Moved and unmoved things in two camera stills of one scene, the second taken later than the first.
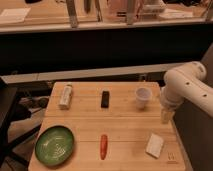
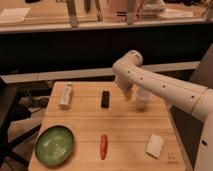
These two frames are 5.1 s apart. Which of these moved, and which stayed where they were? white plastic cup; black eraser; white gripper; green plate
Moved: white gripper
Stayed: green plate; white plastic cup; black eraser
